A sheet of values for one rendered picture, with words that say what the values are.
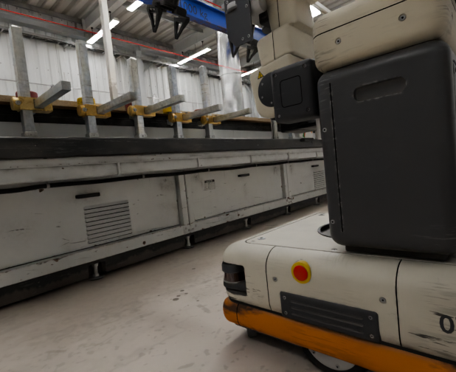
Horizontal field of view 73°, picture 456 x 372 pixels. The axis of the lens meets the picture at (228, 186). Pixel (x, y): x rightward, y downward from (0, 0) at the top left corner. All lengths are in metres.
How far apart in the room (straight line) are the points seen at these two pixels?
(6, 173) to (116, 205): 0.62
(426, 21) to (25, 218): 1.59
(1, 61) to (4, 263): 7.89
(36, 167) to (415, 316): 1.34
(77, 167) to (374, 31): 1.23
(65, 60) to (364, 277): 9.50
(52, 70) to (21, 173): 8.20
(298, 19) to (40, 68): 8.72
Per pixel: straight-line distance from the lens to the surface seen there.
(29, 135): 1.44
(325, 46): 0.76
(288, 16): 1.08
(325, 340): 0.80
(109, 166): 1.57
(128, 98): 1.33
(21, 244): 1.69
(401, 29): 0.71
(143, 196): 1.92
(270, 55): 1.03
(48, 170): 1.47
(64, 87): 1.21
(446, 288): 0.68
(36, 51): 9.64
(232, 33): 1.12
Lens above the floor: 0.50
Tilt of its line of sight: 3 degrees down
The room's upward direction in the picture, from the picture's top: 6 degrees counter-clockwise
